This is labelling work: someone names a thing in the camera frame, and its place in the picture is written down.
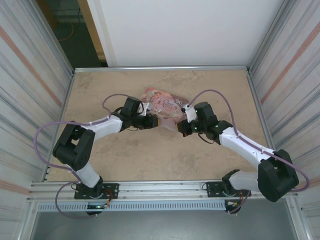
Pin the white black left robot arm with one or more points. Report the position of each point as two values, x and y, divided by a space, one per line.
105 127

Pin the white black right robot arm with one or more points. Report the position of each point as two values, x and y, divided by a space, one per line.
245 142

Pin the small circuit board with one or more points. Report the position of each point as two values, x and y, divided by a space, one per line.
232 203
96 206

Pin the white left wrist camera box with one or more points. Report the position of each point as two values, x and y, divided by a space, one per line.
147 107

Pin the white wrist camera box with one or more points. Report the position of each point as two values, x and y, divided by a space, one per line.
191 115
147 107

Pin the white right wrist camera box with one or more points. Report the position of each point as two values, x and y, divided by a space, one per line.
191 115

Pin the aluminium table edge rail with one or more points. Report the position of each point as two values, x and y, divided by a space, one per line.
162 69

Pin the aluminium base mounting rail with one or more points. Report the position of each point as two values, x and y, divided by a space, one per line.
162 190

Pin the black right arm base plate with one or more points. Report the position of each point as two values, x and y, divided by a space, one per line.
212 190

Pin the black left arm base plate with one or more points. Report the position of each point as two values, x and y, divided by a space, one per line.
112 191

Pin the wooden door frame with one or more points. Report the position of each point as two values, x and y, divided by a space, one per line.
91 30

